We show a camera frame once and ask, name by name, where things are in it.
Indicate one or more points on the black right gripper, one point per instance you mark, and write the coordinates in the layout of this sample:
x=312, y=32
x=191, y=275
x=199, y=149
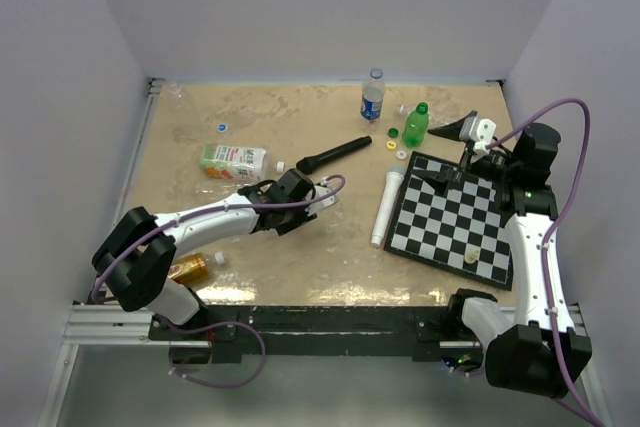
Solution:
x=439, y=180

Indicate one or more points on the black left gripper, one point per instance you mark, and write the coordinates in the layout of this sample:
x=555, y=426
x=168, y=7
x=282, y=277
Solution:
x=301, y=220

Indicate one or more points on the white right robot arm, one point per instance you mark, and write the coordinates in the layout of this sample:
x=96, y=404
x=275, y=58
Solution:
x=538, y=350

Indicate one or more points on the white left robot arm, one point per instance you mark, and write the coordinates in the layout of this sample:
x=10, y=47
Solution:
x=135, y=259

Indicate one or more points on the clear bottle lying right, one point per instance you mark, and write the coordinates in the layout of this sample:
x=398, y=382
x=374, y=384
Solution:
x=436, y=118

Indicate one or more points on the green plastic bottle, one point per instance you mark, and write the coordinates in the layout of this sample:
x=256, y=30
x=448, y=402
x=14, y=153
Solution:
x=416, y=126

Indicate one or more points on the green tea label bottle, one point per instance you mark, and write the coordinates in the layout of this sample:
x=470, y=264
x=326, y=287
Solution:
x=226, y=162

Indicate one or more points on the clear crushed bottle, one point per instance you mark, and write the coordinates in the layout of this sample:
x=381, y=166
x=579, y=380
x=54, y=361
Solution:
x=214, y=189

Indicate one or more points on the blue label water bottle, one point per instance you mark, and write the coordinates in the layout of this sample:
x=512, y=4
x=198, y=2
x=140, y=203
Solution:
x=373, y=92

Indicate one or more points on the gold label drink bottle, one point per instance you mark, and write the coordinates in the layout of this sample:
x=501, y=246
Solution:
x=195, y=268

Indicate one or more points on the clear bottle back left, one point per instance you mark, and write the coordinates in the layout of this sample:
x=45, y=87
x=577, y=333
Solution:
x=184, y=108

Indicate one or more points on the black microphone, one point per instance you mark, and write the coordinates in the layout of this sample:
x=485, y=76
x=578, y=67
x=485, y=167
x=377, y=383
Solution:
x=310, y=164

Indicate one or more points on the white microphone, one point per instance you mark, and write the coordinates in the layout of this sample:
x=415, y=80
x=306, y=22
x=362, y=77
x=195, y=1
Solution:
x=393, y=180

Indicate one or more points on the black white chessboard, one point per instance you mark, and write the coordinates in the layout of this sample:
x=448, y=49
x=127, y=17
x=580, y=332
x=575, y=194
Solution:
x=438, y=230

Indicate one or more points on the cream chess piece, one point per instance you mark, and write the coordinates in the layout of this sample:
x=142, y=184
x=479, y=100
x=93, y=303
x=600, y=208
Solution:
x=472, y=256

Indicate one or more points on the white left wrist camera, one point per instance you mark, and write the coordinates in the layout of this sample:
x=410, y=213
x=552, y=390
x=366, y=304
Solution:
x=327, y=199

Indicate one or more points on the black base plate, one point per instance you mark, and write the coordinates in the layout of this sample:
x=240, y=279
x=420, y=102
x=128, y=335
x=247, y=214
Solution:
x=423, y=334

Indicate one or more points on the aluminium frame rail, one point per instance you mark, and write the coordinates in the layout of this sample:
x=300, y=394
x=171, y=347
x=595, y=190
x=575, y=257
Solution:
x=109, y=325

